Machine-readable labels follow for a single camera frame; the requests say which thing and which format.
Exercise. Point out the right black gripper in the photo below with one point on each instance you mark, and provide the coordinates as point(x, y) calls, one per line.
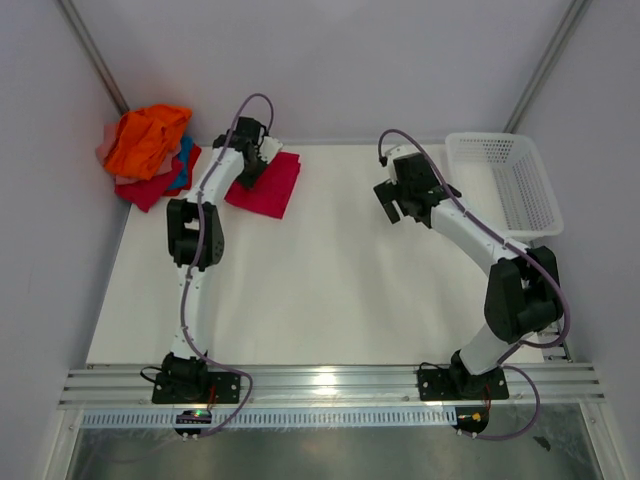
point(387, 194)

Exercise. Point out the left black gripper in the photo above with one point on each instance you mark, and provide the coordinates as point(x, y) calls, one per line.
point(249, 181)

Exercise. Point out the magenta pink t-shirt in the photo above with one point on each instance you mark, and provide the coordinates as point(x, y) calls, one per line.
point(271, 193)

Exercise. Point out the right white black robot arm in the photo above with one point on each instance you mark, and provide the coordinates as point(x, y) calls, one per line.
point(520, 299)

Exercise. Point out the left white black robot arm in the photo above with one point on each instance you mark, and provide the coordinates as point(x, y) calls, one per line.
point(196, 244)

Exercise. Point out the blue t-shirt in pile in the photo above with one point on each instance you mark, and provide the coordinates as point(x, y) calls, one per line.
point(187, 157)

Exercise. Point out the red t-shirt at bottom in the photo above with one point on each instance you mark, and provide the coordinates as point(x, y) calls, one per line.
point(144, 194)

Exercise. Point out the orange folded t-shirt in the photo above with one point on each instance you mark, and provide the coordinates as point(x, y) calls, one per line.
point(144, 138)

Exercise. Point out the white perforated plastic basket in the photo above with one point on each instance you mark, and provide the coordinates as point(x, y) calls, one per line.
point(503, 180)

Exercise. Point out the pink t-shirt under orange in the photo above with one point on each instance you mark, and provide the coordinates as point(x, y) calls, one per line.
point(108, 141)

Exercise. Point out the left controller board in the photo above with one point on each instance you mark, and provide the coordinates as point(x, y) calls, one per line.
point(192, 422)

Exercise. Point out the controller board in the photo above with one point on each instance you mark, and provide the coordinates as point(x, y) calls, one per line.
point(192, 422)
point(470, 421)

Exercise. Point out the right controller board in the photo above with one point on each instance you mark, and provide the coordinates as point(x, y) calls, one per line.
point(470, 421)

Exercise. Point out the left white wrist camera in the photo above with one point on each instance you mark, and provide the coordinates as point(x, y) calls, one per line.
point(269, 148)

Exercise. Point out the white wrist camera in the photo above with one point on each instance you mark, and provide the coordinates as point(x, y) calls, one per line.
point(391, 155)
point(269, 148)

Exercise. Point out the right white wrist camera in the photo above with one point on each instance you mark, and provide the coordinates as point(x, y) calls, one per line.
point(391, 155)

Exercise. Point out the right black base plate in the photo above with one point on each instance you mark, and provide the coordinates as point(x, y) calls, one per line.
point(437, 384)

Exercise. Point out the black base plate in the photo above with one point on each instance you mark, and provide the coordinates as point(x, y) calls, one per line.
point(437, 384)
point(225, 387)

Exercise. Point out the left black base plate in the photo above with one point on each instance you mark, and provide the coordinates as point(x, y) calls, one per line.
point(225, 387)

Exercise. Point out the aluminium front rail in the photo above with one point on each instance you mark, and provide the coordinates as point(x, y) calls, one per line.
point(321, 386)

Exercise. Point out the left corner metal post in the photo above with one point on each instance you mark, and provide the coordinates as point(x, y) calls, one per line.
point(80, 31)

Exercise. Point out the corner metal post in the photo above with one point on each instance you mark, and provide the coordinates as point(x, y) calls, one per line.
point(80, 31)
point(560, 39)

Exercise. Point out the slotted grey cable duct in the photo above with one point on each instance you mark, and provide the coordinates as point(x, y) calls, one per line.
point(278, 417)

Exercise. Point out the right corner metal post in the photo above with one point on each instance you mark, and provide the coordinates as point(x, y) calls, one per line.
point(560, 39)

